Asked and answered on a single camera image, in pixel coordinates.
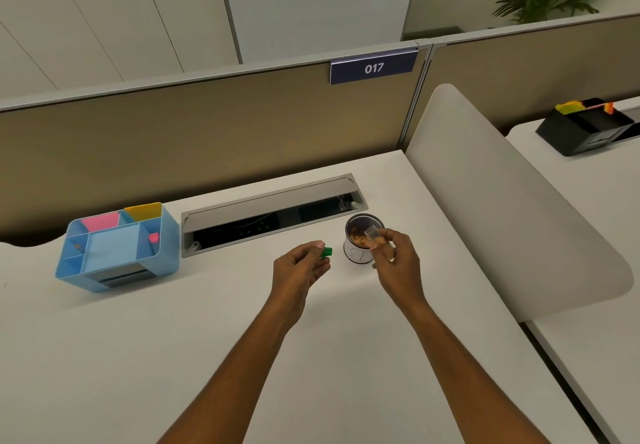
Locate white tin can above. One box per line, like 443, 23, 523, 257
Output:
344, 213, 385, 266

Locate person's right hand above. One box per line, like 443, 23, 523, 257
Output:
371, 229, 429, 317

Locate pink sticky notes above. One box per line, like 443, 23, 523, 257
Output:
81, 212, 121, 232

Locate black desk organizer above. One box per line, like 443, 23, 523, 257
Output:
535, 97, 637, 158

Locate light blue note pad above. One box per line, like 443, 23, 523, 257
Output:
85, 223, 142, 271

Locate beige desk partition panel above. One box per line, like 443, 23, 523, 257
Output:
0, 43, 434, 248
424, 11, 640, 136

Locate grey desk cable tray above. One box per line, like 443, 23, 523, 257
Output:
180, 173, 370, 259

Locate blue desk organizer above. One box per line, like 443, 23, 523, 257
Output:
54, 202, 181, 294

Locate person's left hand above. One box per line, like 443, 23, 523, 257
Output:
270, 241, 332, 327

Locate person's right forearm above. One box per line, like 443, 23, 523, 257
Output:
400, 301, 552, 444

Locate white rounded side divider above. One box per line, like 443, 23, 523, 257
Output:
404, 83, 635, 324

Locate blue number sign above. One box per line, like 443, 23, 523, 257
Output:
329, 48, 419, 86

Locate person's left forearm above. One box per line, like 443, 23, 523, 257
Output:
156, 304, 302, 444

